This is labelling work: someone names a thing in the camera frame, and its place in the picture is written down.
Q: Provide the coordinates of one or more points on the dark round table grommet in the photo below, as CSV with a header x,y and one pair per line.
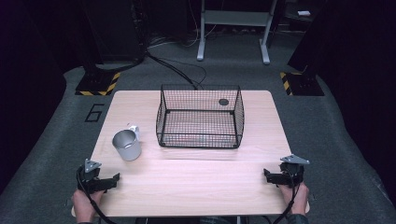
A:
x,y
223,102

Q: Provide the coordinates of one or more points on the person's right hand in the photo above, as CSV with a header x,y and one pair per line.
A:
x,y
297,197

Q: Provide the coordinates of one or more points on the black base with striped edge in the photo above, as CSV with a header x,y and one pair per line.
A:
x,y
96,84
303,84

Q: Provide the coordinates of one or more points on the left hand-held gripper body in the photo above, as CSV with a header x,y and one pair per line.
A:
x,y
88,177

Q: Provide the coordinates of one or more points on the person's left hand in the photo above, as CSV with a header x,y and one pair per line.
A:
x,y
84,203

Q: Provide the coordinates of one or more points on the small white box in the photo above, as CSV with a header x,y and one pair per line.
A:
x,y
304,13

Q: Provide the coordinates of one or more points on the black cabinet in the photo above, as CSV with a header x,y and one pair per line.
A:
x,y
115,31

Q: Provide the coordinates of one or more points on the dark curtain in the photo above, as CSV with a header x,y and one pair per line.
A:
x,y
28,77
355,62

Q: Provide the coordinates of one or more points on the white metal stand frame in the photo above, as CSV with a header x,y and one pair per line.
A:
x,y
233,18

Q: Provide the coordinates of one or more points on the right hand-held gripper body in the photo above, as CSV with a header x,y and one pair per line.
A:
x,y
292,172

